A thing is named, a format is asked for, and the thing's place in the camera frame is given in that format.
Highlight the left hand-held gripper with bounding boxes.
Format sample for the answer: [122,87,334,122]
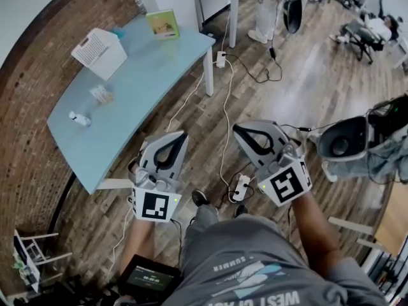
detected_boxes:
[130,130,189,224]

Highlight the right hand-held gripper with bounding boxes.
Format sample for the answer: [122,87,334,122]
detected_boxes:
[232,120,313,208]

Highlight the white perforated plastic basket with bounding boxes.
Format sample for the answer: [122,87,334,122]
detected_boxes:
[70,27,128,82]

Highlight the person's left forearm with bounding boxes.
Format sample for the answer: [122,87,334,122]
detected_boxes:
[119,217,157,277]

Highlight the person's right forearm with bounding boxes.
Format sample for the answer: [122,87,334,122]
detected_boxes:
[291,191,342,267]

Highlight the person's dark left shoe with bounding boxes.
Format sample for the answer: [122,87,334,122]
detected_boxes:
[191,189,210,207]

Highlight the person's grey trousers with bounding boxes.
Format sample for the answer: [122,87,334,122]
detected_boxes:
[184,203,221,235]

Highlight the grey office chair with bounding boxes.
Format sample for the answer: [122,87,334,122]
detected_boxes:
[317,115,372,163]

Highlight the white spray bottle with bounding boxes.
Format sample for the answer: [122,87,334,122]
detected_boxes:
[68,110,92,128]

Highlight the person's grey printed t-shirt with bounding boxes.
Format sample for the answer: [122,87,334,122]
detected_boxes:
[171,214,388,306]

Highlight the black wrist-mounted screen device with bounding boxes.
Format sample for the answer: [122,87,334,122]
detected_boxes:
[118,254,182,296]

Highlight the green book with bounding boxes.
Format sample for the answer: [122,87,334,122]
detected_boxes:
[145,9,180,40]

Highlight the black office chair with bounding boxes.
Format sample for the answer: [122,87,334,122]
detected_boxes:
[282,0,303,34]

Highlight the dark swivel chair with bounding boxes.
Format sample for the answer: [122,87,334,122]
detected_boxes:
[349,27,383,65]

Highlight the wooden table with white legs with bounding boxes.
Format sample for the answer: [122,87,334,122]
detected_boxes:
[328,180,408,258]

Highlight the white shelf rack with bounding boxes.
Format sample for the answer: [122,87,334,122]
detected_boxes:
[12,229,73,293]

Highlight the black metal rack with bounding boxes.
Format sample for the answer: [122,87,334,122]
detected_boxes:
[366,250,408,299]

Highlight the black cable with inline switch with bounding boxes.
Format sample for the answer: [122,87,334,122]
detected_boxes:
[280,123,339,132]

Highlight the white cable between power strips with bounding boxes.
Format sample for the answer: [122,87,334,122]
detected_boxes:
[219,59,243,197]

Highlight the black cable with adapter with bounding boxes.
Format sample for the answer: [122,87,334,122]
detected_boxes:
[224,38,284,84]

